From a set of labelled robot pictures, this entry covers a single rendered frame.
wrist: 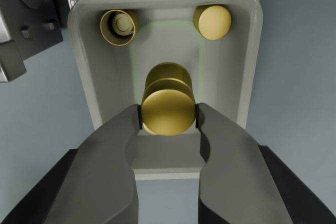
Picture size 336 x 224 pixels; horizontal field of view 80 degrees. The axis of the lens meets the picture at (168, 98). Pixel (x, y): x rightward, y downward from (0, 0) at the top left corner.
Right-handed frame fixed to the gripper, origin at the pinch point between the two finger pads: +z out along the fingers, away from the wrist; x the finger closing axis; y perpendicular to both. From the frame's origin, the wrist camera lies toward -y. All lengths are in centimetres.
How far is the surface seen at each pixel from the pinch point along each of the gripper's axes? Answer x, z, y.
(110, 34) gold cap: -6.4, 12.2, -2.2
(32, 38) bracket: -10.4, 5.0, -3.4
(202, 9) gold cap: 3.5, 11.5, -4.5
